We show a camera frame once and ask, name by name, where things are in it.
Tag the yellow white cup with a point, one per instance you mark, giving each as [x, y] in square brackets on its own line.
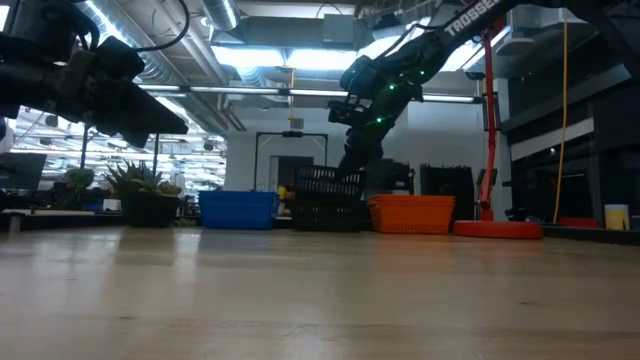
[616, 217]

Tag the long ceiling light tube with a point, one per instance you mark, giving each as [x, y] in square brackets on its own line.
[250, 90]

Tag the black cabinet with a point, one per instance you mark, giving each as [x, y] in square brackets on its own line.
[447, 190]

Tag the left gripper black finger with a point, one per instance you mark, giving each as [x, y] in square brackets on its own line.
[137, 140]
[145, 112]

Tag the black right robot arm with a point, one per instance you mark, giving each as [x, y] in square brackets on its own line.
[470, 17]

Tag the green leafy plant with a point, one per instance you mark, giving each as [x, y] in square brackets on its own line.
[79, 177]

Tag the dark computer monitor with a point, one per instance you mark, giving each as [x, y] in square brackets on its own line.
[22, 171]

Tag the dark low table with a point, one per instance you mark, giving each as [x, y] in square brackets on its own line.
[60, 220]

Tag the black plastic basket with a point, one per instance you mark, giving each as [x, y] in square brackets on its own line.
[325, 216]
[320, 182]

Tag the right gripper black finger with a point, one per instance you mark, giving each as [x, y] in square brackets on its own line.
[348, 162]
[369, 159]

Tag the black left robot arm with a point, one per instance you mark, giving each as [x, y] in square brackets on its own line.
[30, 80]

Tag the potted succulent black planter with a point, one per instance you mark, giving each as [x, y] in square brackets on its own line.
[150, 210]

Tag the white ceiling unit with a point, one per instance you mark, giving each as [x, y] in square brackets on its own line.
[540, 17]

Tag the red stand with round base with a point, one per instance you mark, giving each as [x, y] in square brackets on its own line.
[491, 160]

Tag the silver ceiling duct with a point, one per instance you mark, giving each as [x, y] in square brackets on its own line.
[225, 12]

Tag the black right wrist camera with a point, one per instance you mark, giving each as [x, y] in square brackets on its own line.
[347, 111]

